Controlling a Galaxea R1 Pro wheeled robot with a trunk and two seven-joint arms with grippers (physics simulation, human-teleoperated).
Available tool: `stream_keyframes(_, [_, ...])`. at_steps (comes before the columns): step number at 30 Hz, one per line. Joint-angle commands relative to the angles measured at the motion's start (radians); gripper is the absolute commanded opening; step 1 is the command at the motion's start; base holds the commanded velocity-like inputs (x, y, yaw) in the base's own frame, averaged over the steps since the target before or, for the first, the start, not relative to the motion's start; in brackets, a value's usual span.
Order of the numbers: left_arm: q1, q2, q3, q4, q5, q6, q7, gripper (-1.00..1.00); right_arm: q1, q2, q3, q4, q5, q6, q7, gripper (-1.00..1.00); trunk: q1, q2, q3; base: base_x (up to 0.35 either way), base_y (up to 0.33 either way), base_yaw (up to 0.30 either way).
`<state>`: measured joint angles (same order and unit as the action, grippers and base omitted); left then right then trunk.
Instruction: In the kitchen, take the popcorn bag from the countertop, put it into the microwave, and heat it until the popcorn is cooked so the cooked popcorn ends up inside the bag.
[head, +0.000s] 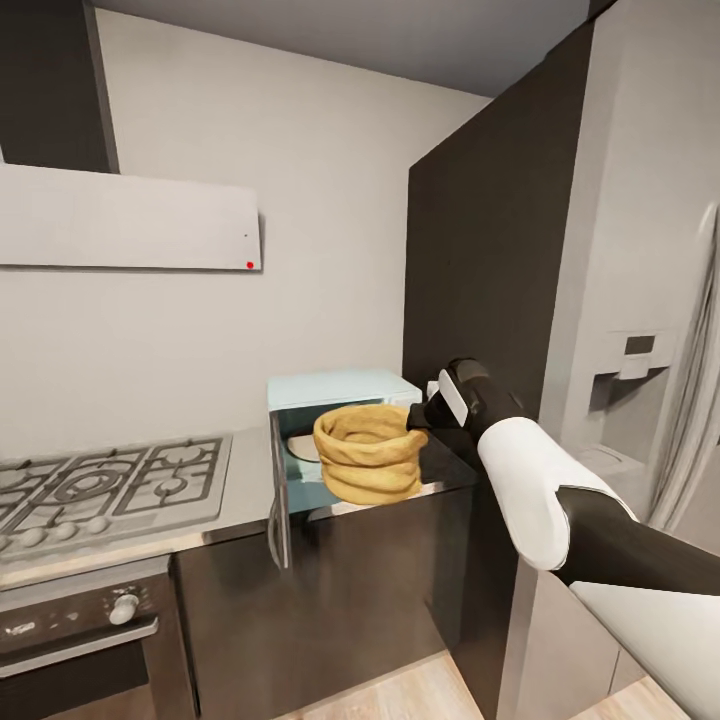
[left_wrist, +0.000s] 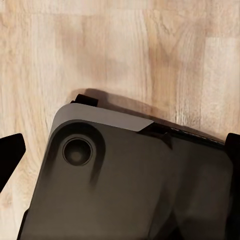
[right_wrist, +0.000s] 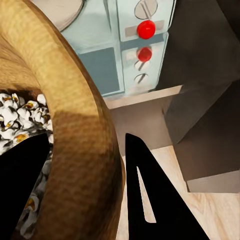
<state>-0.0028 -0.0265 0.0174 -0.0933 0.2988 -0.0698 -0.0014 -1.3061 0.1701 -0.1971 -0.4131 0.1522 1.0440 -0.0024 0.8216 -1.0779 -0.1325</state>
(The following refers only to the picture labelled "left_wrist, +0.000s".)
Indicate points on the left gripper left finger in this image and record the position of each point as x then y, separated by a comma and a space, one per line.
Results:
12, 149

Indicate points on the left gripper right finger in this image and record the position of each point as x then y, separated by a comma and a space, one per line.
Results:
232, 148

